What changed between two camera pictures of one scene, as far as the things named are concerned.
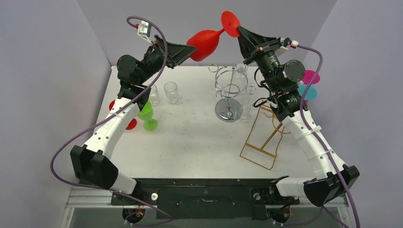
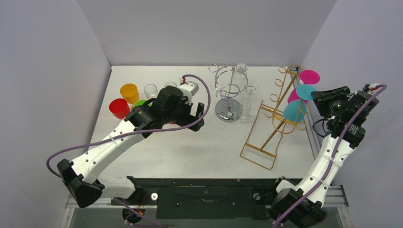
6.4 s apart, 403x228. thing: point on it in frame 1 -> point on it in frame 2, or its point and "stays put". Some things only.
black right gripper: (256, 49) -> (329, 100)
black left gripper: (177, 53) -> (189, 118)
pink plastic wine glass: (308, 77) stays put
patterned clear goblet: (154, 97) stays put
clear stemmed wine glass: (250, 89) stays put
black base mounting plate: (239, 198) stays put
